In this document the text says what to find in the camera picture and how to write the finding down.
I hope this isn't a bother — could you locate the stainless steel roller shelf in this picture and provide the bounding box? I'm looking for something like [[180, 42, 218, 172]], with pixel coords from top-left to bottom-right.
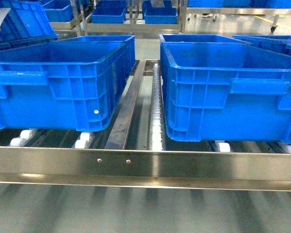
[[0, 60, 291, 191]]

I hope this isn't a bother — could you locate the blue bin back centre-left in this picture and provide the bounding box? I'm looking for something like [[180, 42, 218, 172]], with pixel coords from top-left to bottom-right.
[[61, 35, 136, 77]]

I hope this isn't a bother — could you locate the blue bin centre-left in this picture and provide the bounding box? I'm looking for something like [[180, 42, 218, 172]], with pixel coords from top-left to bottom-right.
[[61, 35, 136, 77], [0, 42, 126, 132]]

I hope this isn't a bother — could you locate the blue bin front centre-right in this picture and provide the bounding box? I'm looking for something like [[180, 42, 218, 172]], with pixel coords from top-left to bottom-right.
[[161, 43, 291, 143]]

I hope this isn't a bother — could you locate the blue bin centre-right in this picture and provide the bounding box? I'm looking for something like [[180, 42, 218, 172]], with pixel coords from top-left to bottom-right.
[[159, 34, 252, 45], [161, 43, 291, 143]]

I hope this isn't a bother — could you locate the blue bin back centre-right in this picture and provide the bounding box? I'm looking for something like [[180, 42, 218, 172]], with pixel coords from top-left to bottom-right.
[[159, 34, 252, 45]]

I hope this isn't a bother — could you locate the blue bin front centre-left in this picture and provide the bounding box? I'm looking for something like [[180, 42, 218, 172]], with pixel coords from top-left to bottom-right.
[[0, 42, 126, 132]]

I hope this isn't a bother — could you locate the small blue bin background right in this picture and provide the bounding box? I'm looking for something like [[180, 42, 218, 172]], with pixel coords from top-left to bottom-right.
[[142, 0, 178, 24]]

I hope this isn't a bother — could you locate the small blue bin background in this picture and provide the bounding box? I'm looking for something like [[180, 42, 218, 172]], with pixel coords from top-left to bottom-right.
[[91, 0, 127, 24], [142, 0, 178, 24]]

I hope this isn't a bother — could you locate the background steel rack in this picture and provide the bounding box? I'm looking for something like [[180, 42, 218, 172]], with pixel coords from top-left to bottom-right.
[[50, 0, 291, 36]]

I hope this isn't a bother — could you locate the small blue bin background left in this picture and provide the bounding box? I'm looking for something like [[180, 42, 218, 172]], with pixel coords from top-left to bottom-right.
[[91, 0, 127, 24]]

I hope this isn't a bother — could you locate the tilted blue bin back left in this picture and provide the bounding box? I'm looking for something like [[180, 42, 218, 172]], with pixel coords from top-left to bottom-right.
[[0, 0, 57, 43]]

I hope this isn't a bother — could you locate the blue bin back right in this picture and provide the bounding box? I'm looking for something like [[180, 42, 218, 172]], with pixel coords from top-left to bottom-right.
[[233, 35, 291, 56]]

